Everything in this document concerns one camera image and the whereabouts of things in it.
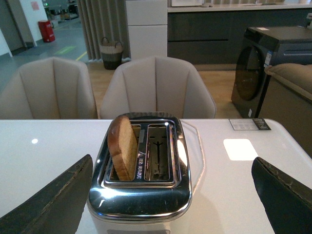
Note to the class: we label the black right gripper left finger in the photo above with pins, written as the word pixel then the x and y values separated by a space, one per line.
pixel 55 209

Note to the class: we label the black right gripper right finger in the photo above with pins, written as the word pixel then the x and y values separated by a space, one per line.
pixel 287 202

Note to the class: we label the toasted bread slice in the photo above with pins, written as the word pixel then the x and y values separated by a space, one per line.
pixel 122 144

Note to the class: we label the black white label card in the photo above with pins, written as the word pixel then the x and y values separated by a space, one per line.
pixel 249 124

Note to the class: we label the beige sofa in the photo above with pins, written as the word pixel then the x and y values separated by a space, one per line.
pixel 288 100

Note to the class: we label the white chrome two-slot toaster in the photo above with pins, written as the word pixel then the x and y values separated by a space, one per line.
pixel 157 197

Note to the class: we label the beige chair left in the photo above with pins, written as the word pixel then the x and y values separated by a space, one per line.
pixel 50 88

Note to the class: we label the dark grey washing machine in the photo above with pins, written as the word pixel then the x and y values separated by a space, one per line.
pixel 262 47

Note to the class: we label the woven laundry basket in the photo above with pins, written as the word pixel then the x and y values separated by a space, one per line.
pixel 111 52

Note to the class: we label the red bin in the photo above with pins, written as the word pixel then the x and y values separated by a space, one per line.
pixel 46 31

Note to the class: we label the dark kitchen cabinet counter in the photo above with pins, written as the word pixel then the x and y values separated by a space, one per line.
pixel 215 36

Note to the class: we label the grey curtain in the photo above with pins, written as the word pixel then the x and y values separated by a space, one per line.
pixel 103 18

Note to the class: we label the white refrigerator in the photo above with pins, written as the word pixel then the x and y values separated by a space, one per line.
pixel 147 22

